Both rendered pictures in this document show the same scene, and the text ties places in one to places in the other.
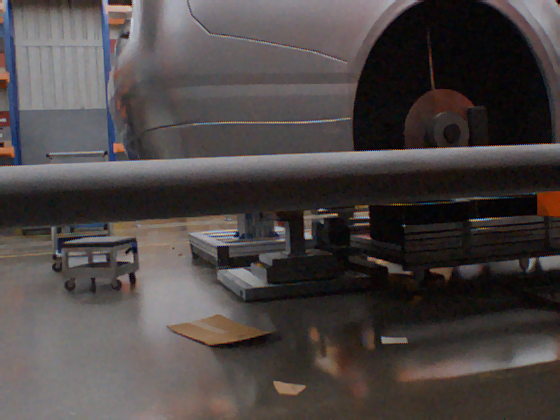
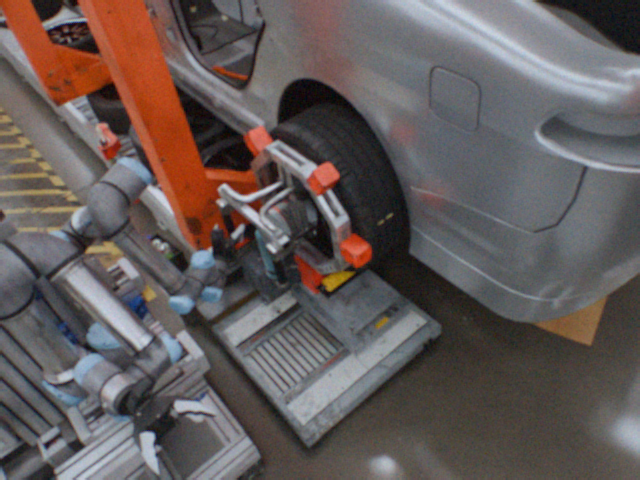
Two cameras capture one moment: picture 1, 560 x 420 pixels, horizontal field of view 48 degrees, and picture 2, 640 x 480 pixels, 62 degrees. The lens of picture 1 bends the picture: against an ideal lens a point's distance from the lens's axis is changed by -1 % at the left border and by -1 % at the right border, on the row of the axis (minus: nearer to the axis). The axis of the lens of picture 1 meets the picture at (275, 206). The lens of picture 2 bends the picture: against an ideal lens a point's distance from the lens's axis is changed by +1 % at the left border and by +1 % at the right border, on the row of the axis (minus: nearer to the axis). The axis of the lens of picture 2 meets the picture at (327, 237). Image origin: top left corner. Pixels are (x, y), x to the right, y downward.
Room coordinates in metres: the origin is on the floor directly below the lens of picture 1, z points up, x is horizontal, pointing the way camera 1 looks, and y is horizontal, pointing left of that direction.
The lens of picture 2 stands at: (4.53, 1.46, 2.24)
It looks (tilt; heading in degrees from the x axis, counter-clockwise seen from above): 45 degrees down; 253
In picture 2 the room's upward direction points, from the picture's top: 9 degrees counter-clockwise
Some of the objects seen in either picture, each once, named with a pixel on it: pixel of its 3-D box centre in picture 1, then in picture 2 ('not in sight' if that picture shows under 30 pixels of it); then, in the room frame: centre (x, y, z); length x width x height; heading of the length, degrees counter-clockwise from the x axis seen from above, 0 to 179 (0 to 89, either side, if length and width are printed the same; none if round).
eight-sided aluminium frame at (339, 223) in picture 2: not in sight; (300, 211); (4.16, -0.06, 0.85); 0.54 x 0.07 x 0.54; 106
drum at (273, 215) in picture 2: not in sight; (286, 220); (4.23, -0.04, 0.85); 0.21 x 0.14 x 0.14; 16
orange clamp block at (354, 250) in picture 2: not in sight; (355, 251); (4.07, 0.24, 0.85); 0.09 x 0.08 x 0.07; 106
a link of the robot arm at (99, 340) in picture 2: not in sight; (113, 342); (4.89, 0.34, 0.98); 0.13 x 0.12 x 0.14; 31
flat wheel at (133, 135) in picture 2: (510, 211); (186, 134); (4.43, -1.64, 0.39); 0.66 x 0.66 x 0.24
